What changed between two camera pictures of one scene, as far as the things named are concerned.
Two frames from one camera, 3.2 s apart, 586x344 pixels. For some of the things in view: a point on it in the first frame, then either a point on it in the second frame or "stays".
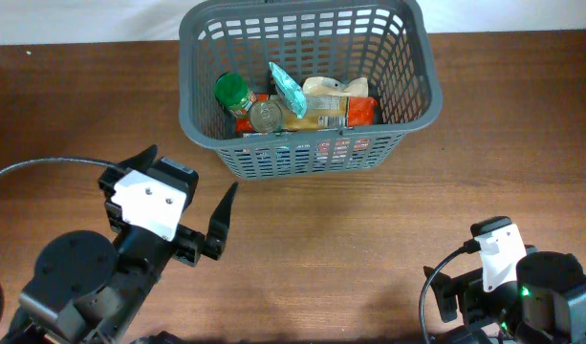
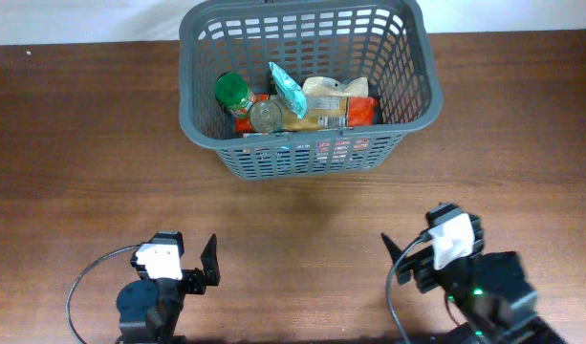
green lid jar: [233, 93] stays
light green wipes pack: [289, 90] stays
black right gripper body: [477, 308] -> [423, 267]
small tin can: [265, 116] stays
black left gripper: [189, 241] -> [208, 257]
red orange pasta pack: [322, 112] stays
